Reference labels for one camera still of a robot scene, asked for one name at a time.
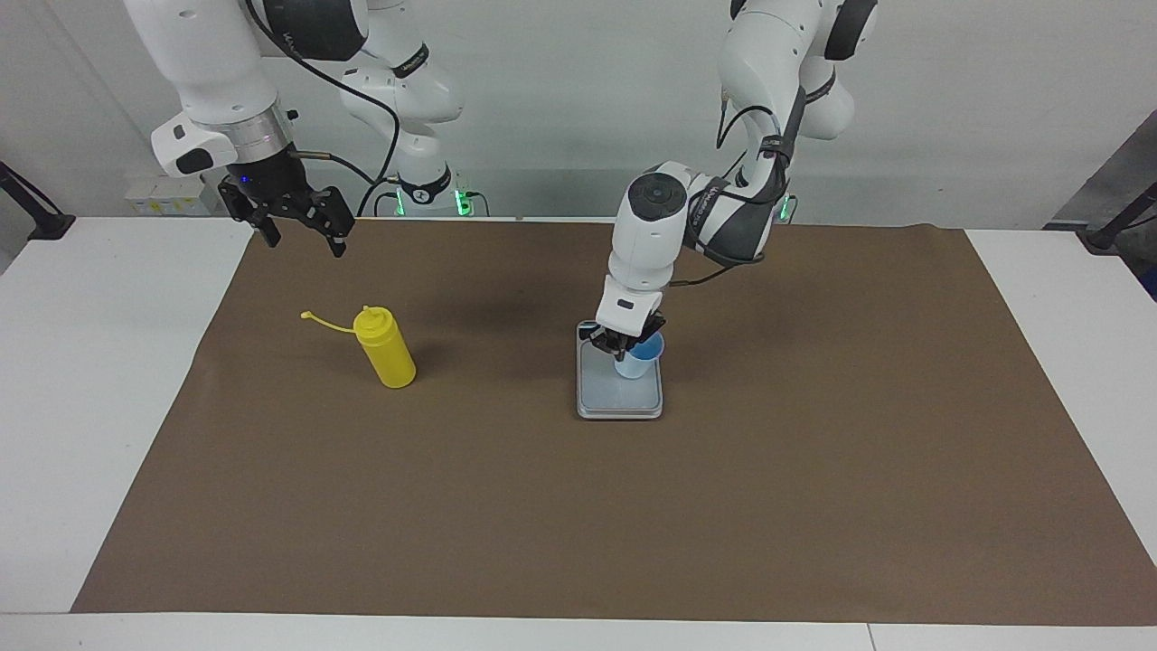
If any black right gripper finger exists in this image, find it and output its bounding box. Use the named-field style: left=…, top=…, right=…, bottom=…
left=303, top=187, right=355, bottom=259
left=220, top=185, right=281, bottom=248

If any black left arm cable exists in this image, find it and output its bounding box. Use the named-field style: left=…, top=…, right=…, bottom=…
left=664, top=86, right=805, bottom=290

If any white wall socket box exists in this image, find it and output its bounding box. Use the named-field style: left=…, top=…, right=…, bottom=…
left=125, top=174, right=222, bottom=216

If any brown table mat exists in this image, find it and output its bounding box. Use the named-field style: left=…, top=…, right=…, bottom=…
left=71, top=217, right=1157, bottom=627

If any light blue plastic cup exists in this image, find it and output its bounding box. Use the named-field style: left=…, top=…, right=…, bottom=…
left=615, top=333, right=665, bottom=381

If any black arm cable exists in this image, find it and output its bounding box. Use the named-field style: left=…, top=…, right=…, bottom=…
left=244, top=0, right=403, bottom=218
left=664, top=86, right=805, bottom=290

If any black stand leg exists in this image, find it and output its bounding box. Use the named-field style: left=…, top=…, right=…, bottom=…
left=1085, top=181, right=1157, bottom=251
left=0, top=161, right=76, bottom=241

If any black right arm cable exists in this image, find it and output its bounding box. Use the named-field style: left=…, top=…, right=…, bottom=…
left=244, top=0, right=403, bottom=218

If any yellow squeeze bottle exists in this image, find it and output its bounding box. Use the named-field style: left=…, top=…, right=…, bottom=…
left=300, top=306, right=418, bottom=390

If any silver digital kitchen scale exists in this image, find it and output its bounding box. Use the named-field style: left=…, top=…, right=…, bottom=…
left=576, top=319, right=664, bottom=421

